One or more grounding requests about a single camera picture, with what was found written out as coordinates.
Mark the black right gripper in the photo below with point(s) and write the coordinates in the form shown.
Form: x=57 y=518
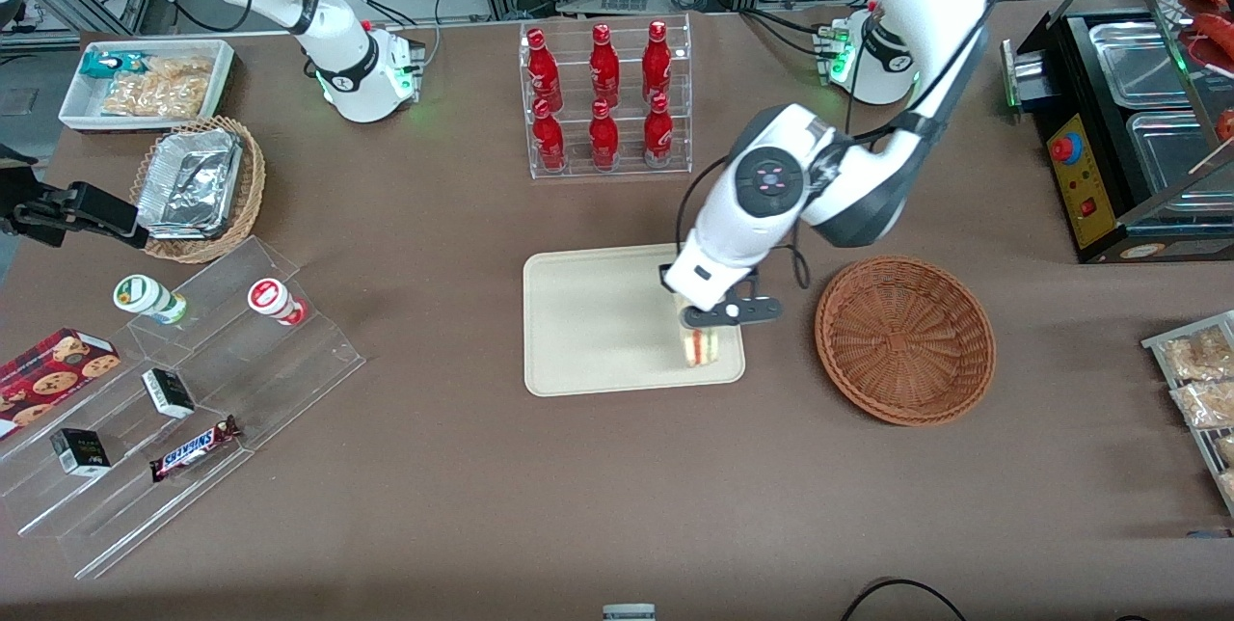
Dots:
x=46 y=208

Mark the triangle sandwich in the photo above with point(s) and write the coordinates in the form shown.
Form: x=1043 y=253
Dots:
x=701 y=346

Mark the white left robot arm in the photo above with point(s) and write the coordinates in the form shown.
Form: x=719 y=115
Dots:
x=925 y=4

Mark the light wicker basket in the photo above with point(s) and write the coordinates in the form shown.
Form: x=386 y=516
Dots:
x=246 y=187

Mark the cream rectangular plastic tray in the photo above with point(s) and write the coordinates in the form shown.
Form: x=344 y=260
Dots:
x=598 y=322

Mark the brown round wicker basket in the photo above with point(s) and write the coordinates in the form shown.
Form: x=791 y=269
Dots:
x=906 y=341

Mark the white rectangular snack bin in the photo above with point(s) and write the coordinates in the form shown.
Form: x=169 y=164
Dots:
x=82 y=105

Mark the green lid yoghurt cup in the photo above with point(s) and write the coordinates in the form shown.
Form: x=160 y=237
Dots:
x=145 y=297

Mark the green snack packet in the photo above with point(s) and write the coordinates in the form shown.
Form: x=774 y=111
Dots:
x=108 y=65

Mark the stack of foil containers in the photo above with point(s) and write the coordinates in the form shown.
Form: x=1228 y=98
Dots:
x=188 y=182

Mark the red cookie box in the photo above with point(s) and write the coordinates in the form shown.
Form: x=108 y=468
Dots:
x=53 y=370

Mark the bag of beige crackers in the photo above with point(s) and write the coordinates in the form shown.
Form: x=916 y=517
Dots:
x=159 y=86

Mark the small black carton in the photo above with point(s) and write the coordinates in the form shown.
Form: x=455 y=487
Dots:
x=168 y=392
x=80 y=452

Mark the red lid yoghurt cup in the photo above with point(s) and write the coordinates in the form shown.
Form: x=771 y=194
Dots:
x=272 y=299

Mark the Snickers chocolate bar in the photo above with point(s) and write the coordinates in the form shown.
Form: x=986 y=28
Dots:
x=193 y=448

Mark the clear acrylic stepped stand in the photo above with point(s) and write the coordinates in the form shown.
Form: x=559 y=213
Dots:
x=289 y=370

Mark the red cola bottle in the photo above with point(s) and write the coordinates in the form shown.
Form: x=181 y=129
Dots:
x=604 y=65
x=544 y=69
x=603 y=135
x=658 y=131
x=657 y=60
x=548 y=137

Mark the clear acrylic bottle rack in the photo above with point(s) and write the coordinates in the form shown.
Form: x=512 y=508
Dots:
x=578 y=168

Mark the small grey device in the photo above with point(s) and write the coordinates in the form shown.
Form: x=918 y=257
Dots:
x=629 y=612

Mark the red emergency stop knob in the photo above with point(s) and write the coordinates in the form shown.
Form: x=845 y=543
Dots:
x=1064 y=149

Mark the black food warmer yellow panel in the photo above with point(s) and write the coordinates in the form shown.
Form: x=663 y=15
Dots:
x=1080 y=100

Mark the steel warmer pan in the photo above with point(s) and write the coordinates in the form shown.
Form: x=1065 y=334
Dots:
x=1138 y=62
x=1176 y=158

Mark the grey snack display shelf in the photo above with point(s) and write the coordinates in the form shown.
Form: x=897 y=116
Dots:
x=1157 y=343

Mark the clear bag of snacks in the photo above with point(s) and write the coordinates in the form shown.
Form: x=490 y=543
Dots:
x=1226 y=449
x=1200 y=356
x=1207 y=404
x=1228 y=486

